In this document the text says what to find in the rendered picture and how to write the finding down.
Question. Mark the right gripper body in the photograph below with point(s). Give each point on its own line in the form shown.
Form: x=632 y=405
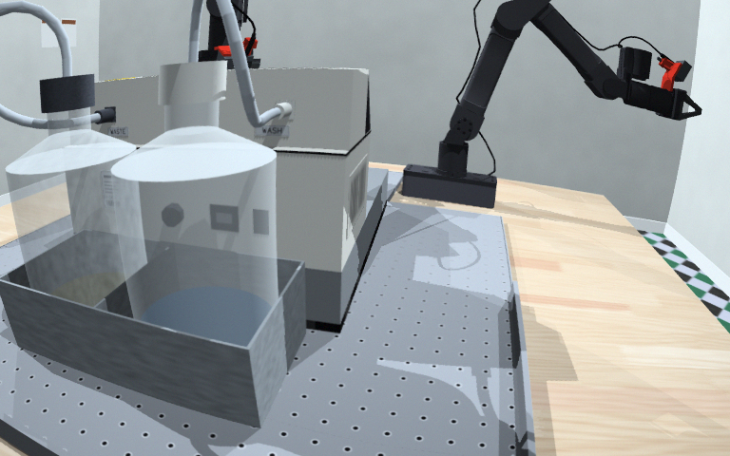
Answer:
x=217 y=41

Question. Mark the white flexible hose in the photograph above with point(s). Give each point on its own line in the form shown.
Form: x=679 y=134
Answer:
x=63 y=41

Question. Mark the grey flexible hose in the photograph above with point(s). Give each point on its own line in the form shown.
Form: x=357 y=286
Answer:
x=238 y=56

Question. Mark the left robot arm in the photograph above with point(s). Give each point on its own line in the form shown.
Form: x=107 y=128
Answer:
x=506 y=26

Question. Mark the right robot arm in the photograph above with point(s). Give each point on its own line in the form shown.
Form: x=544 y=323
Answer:
x=213 y=9

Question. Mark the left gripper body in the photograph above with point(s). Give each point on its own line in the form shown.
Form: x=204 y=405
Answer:
x=666 y=100

